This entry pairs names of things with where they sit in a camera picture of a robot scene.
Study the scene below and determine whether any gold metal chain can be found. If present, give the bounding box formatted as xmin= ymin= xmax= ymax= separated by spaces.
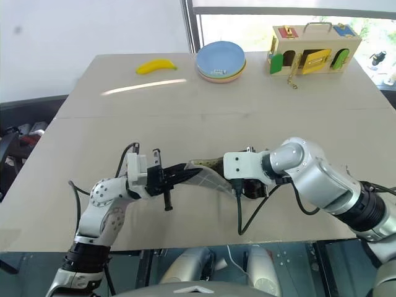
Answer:
xmin=286 ymin=57 xmax=299 ymax=91

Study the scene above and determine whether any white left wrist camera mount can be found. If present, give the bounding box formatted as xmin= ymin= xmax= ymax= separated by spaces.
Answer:
xmin=126 ymin=152 xmax=150 ymax=195

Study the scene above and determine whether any silver rounded robot shell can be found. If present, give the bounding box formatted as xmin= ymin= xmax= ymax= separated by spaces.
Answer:
xmin=246 ymin=244 xmax=283 ymax=297
xmin=160 ymin=246 xmax=215 ymax=285

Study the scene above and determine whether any black device outside window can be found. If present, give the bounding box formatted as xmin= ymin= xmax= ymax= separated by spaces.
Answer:
xmin=370 ymin=50 xmax=387 ymax=66

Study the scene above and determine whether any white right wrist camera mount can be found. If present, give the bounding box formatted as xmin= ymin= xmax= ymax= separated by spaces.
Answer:
xmin=222 ymin=150 xmax=269 ymax=181

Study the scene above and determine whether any grey robot torso with chevron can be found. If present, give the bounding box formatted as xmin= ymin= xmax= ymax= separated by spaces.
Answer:
xmin=113 ymin=280 xmax=281 ymax=297

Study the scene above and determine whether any pink plastic plate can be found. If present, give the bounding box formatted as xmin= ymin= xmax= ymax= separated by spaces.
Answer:
xmin=199 ymin=66 xmax=247 ymax=84

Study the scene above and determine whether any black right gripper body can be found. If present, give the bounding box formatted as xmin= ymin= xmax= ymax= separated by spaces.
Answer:
xmin=231 ymin=146 xmax=269 ymax=200

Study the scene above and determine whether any wooden lock box toy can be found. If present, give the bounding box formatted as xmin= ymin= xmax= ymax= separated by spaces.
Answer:
xmin=266 ymin=22 xmax=363 ymax=76

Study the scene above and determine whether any grey plaid pouch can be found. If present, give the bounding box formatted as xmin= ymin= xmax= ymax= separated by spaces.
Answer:
xmin=184 ymin=157 xmax=233 ymax=195

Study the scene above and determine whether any red and white clutter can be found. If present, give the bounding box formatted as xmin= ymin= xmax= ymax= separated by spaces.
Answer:
xmin=18 ymin=122 xmax=47 ymax=146

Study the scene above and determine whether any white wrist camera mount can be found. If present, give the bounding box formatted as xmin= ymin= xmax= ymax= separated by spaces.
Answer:
xmin=126 ymin=152 xmax=150 ymax=195
xmin=222 ymin=150 xmax=269 ymax=181

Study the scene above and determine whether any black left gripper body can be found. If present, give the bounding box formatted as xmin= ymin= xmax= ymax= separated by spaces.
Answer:
xmin=145 ymin=148 xmax=173 ymax=212

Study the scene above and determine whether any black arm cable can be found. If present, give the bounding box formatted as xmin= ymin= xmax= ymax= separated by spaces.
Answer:
xmin=233 ymin=178 xmax=321 ymax=236
xmin=68 ymin=142 xmax=140 ymax=236

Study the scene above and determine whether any yellow plastic plate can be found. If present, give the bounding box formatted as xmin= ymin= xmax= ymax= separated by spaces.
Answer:
xmin=198 ymin=59 xmax=248 ymax=80

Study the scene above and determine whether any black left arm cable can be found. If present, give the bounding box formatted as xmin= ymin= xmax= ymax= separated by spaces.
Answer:
xmin=68 ymin=142 xmax=140 ymax=236

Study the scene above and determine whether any blue plastic plate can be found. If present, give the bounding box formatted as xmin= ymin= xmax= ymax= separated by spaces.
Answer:
xmin=196 ymin=41 xmax=246 ymax=77

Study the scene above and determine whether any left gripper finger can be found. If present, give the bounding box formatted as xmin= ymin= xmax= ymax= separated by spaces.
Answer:
xmin=163 ymin=169 xmax=202 ymax=187
xmin=162 ymin=163 xmax=190 ymax=178

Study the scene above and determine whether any thin white cable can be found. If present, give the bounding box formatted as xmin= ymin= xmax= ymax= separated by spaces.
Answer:
xmin=226 ymin=245 xmax=252 ymax=277

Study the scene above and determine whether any dark window frame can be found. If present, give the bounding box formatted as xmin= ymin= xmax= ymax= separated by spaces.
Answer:
xmin=180 ymin=0 xmax=396 ymax=55

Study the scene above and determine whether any green plastic plate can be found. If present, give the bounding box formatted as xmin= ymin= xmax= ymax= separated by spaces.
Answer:
xmin=197 ymin=60 xmax=248 ymax=79

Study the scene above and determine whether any yellow toy banana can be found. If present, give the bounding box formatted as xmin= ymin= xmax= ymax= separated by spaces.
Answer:
xmin=135 ymin=58 xmax=178 ymax=75

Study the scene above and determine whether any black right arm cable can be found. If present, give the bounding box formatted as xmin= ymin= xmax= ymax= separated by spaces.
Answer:
xmin=233 ymin=178 xmax=321 ymax=236

